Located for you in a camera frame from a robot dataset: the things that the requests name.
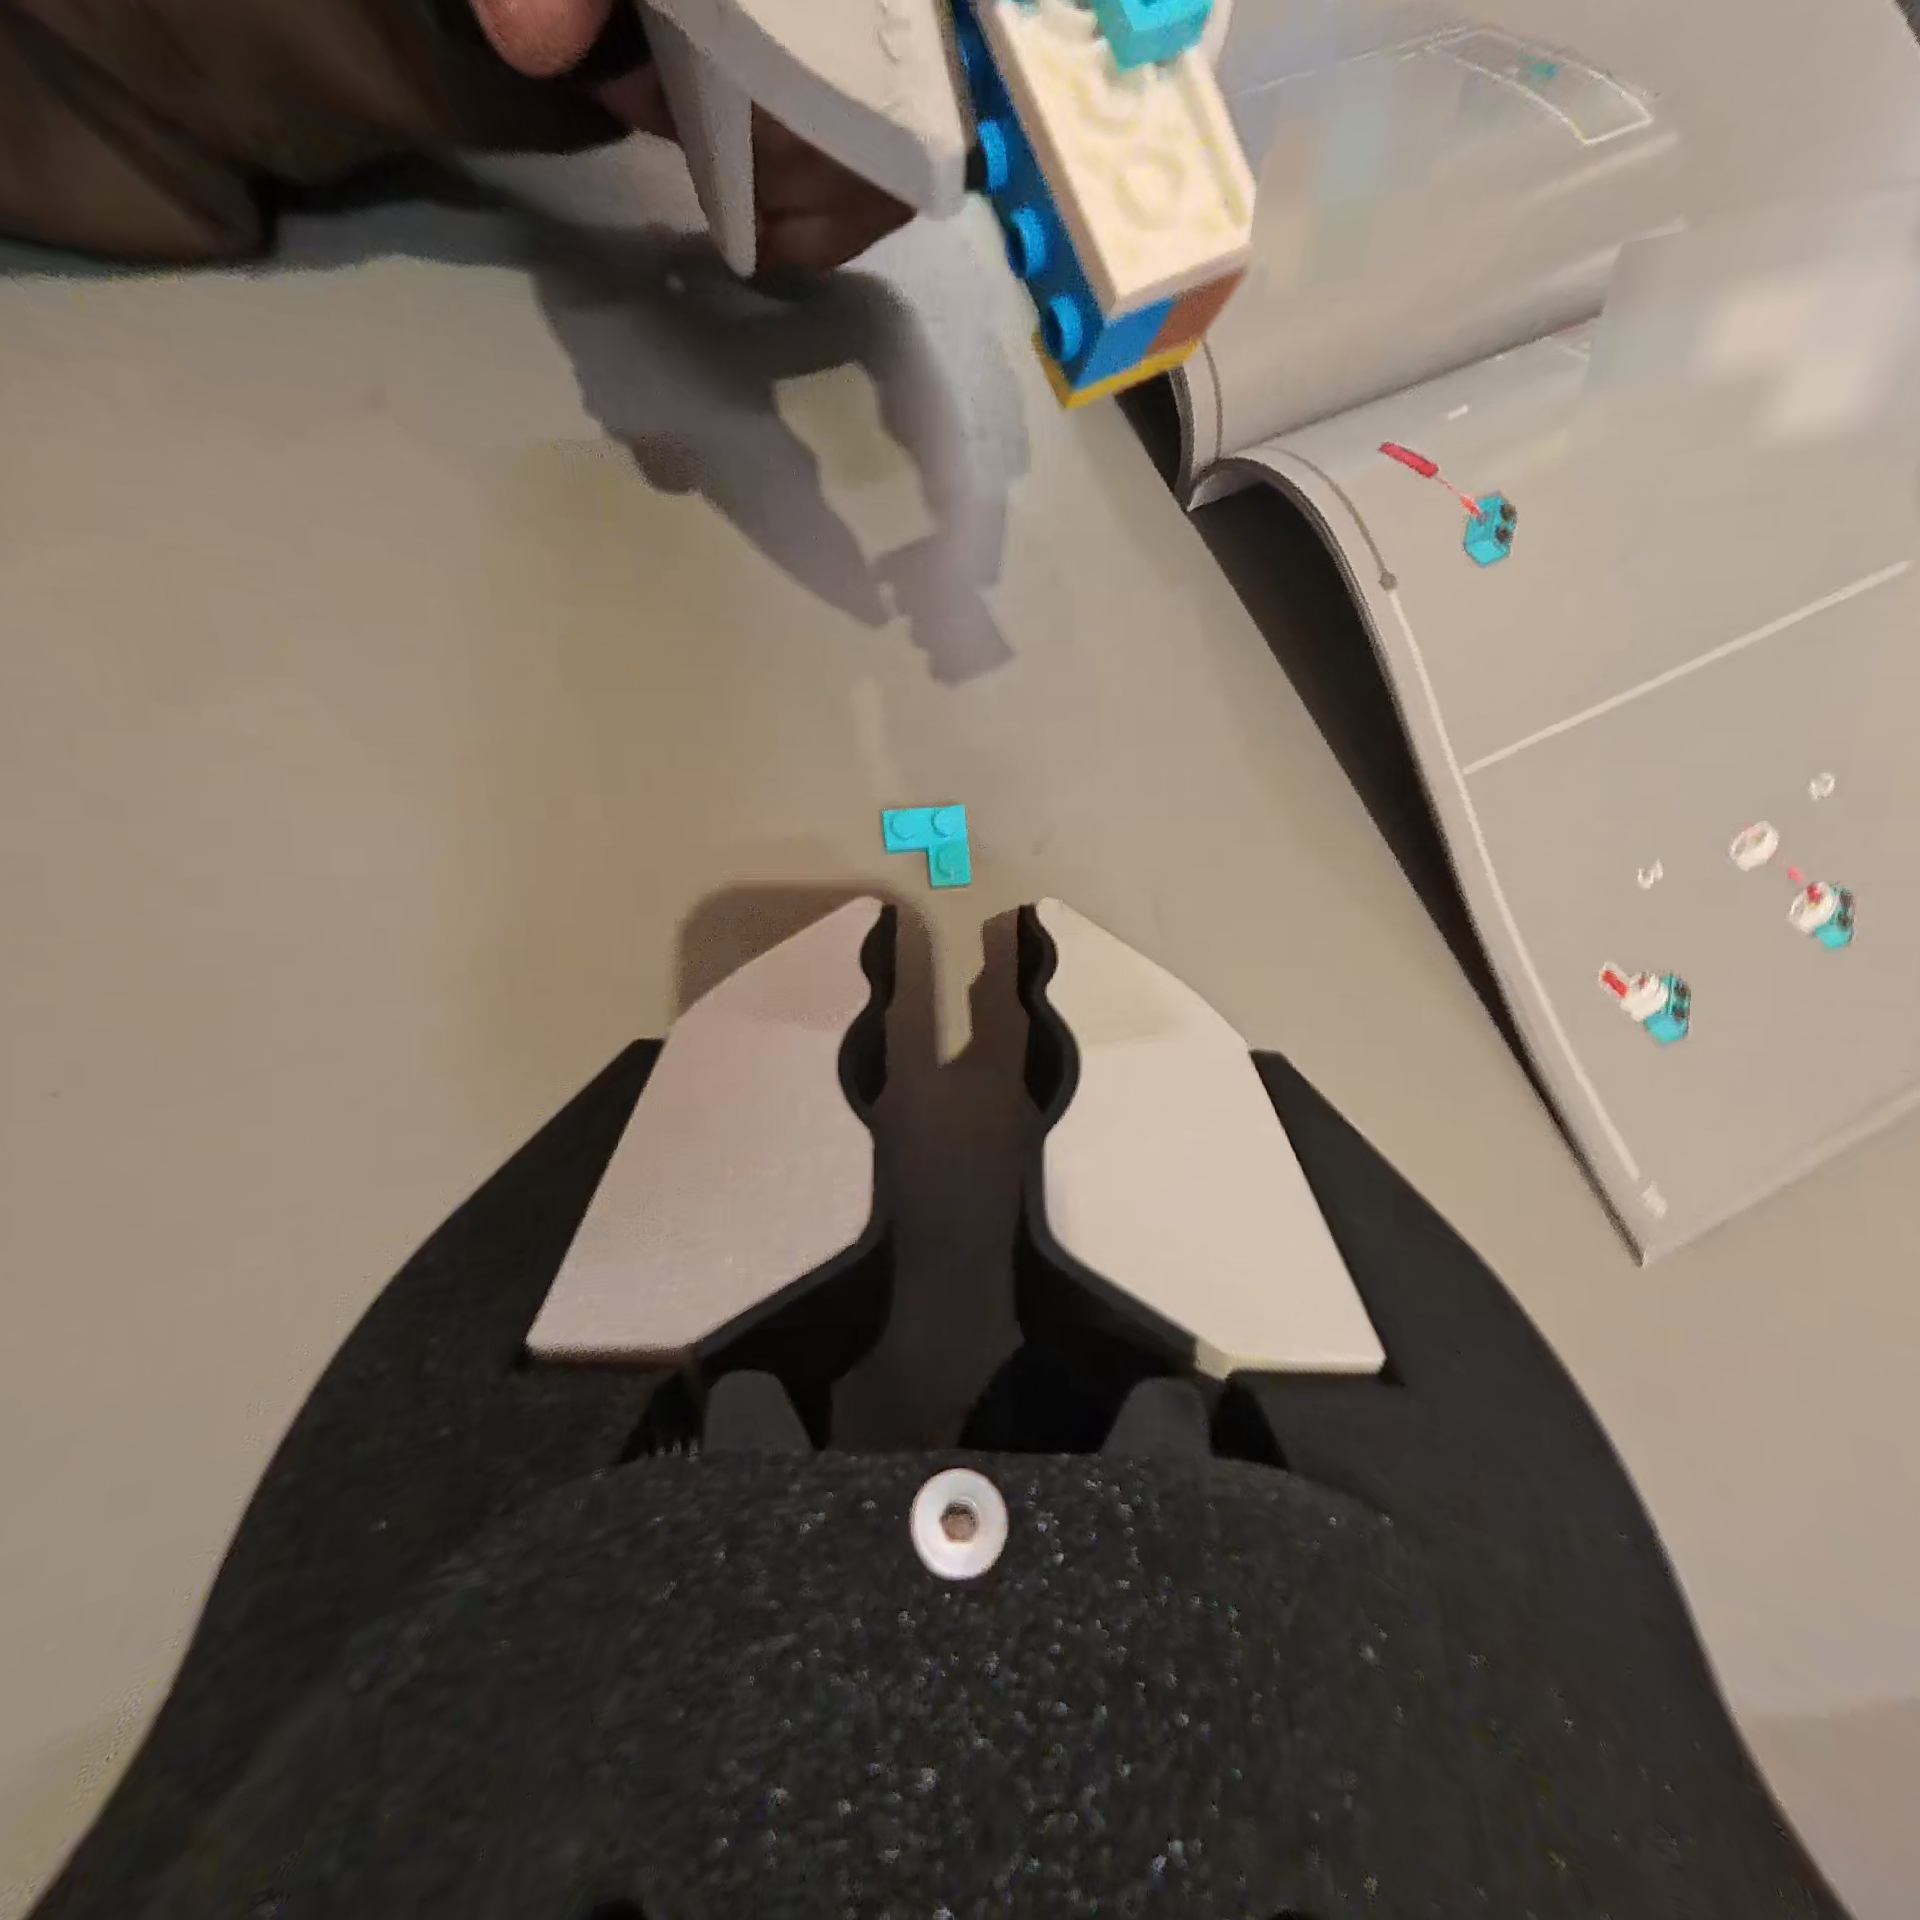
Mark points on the multicolour toy brick assembly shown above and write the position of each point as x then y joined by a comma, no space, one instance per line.
1142,182

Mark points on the grey desk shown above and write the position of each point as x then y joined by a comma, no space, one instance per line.
301,675

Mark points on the person's left hand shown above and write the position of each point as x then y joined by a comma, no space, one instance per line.
541,31

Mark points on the person's left forearm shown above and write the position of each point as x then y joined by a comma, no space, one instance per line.
181,121

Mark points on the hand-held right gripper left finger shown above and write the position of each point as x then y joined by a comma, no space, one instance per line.
720,1185

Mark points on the teal L-shaped brick plate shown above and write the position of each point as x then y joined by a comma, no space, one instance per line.
945,834

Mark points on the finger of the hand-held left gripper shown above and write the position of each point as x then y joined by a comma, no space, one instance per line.
809,60

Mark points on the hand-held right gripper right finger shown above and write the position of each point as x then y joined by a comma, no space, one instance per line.
1201,1201

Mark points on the grey instruction booklet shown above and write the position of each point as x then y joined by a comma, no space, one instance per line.
1650,675

